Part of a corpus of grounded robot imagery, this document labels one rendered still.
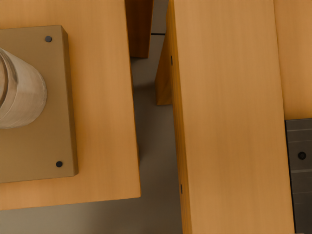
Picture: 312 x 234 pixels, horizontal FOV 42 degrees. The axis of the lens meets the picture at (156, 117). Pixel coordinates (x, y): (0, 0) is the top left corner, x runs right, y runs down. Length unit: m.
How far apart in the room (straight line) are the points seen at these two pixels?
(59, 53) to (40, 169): 0.16
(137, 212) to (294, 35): 1.00
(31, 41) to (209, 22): 0.24
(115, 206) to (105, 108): 0.90
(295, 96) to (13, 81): 0.38
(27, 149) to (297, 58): 0.40
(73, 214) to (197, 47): 1.03
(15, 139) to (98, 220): 0.94
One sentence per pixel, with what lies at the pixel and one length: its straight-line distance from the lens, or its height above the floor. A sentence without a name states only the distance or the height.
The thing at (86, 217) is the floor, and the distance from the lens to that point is 1.48.
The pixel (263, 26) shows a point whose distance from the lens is 0.59.
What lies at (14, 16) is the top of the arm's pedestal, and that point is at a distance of 0.65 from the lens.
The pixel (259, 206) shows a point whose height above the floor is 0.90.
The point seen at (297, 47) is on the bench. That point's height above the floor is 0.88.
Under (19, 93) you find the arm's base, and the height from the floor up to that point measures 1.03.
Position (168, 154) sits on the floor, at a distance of 1.45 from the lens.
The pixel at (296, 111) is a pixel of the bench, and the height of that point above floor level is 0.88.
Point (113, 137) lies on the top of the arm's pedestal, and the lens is 0.60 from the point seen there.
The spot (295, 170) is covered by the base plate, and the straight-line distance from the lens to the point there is 0.59.
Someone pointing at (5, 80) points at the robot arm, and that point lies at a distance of 0.40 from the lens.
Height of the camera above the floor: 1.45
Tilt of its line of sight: 86 degrees down
